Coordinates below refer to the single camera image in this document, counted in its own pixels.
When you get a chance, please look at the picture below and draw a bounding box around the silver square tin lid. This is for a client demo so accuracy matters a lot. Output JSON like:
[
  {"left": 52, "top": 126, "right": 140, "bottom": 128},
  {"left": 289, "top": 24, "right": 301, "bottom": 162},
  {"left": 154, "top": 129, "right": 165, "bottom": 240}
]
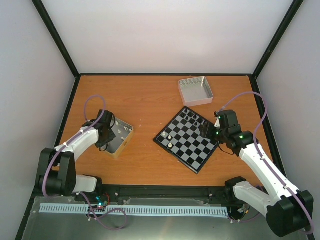
[{"left": 178, "top": 76, "right": 214, "bottom": 107}]

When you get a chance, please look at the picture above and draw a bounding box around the black and silver chessboard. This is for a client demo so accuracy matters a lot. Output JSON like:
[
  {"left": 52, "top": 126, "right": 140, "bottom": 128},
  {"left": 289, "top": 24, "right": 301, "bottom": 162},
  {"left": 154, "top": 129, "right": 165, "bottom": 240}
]
[{"left": 153, "top": 106, "right": 219, "bottom": 174}]

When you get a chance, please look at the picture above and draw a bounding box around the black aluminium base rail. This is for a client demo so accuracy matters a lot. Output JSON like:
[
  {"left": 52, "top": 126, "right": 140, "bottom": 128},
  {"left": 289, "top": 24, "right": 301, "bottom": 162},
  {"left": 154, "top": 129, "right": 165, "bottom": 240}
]
[{"left": 32, "top": 182, "right": 301, "bottom": 204}]

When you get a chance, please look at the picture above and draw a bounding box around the light blue cable duct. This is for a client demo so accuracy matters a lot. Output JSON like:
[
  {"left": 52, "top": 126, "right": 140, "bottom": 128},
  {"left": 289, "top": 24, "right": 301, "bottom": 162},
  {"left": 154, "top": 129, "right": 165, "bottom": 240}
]
[{"left": 38, "top": 203, "right": 228, "bottom": 218}]

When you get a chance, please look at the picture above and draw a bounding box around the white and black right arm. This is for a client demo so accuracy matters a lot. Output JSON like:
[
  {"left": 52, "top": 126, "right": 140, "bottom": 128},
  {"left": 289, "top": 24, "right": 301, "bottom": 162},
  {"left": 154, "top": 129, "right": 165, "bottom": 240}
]
[{"left": 199, "top": 110, "right": 314, "bottom": 237}]

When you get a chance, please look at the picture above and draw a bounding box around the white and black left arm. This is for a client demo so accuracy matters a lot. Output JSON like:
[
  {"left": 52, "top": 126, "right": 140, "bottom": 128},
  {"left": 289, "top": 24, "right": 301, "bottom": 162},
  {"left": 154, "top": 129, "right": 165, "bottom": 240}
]
[{"left": 34, "top": 109, "right": 116, "bottom": 202}]

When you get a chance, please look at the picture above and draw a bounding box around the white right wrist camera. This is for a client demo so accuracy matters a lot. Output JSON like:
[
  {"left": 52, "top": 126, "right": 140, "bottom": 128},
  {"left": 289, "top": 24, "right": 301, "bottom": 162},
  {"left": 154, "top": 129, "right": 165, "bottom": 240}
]
[{"left": 214, "top": 117, "right": 221, "bottom": 129}]

